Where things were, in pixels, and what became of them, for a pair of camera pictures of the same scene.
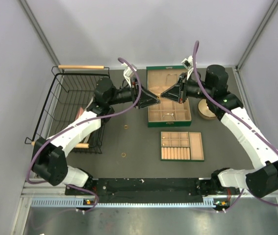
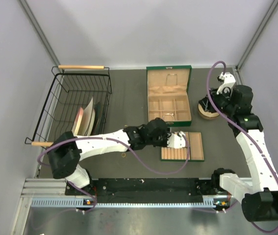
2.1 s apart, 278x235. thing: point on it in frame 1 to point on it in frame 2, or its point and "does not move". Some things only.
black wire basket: x=72 y=87 does not move
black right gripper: x=179 y=91 to x=207 y=104
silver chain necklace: x=171 y=79 does not move
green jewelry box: x=167 y=112 does not move
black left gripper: x=145 y=101 to x=164 y=144
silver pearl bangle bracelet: x=168 y=113 does not move
